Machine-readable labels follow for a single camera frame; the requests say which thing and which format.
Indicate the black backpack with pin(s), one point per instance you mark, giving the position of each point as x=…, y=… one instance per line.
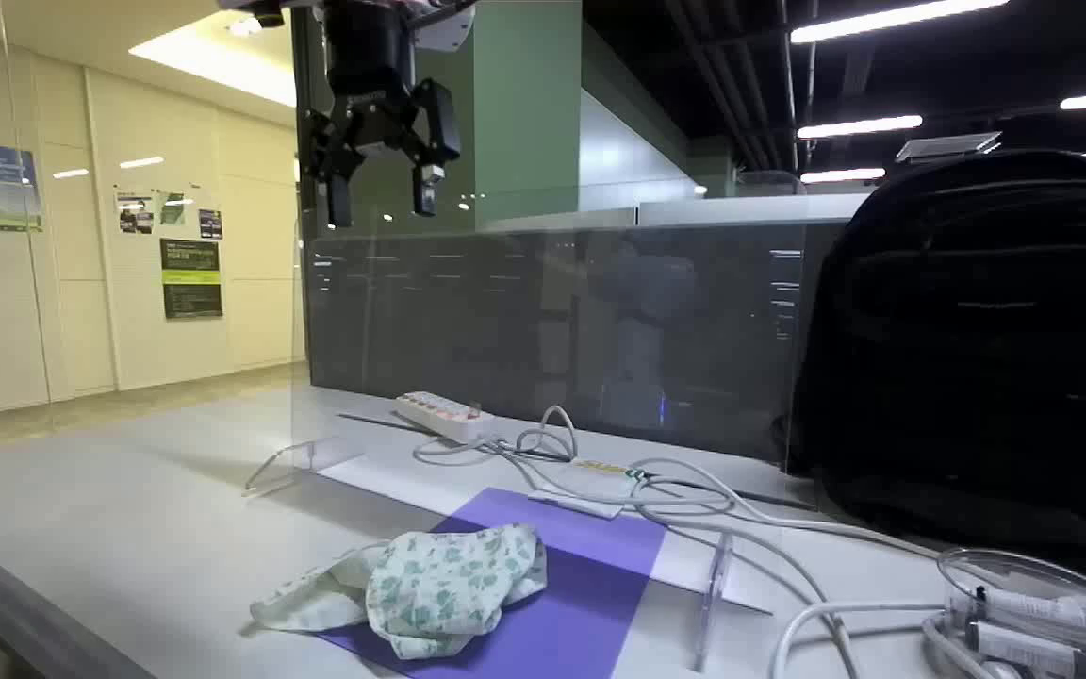
x=981, y=341

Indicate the gray office partition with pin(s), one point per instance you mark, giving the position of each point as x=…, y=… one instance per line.
x=565, y=314

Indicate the large ceiling light panel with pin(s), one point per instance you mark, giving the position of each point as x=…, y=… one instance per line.
x=223, y=57

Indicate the small green wall notice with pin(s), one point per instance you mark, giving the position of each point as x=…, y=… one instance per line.
x=176, y=208

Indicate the purple mat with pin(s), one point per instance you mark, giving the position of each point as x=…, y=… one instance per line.
x=573, y=606

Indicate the green black wall sign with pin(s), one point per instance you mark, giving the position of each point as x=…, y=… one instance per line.
x=188, y=253
x=192, y=301

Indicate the white power strip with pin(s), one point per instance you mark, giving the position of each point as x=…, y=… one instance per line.
x=447, y=415

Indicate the small photo wall notice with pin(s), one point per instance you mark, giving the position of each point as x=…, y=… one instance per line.
x=132, y=211

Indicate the small dark wall notice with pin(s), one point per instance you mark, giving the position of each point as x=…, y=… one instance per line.
x=210, y=223

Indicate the clear glass panel with feet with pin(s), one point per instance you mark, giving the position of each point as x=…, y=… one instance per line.
x=709, y=606

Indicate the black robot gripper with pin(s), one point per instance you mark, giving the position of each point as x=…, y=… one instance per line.
x=372, y=63

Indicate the white green-patterned cloth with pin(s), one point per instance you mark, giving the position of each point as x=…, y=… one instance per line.
x=448, y=591

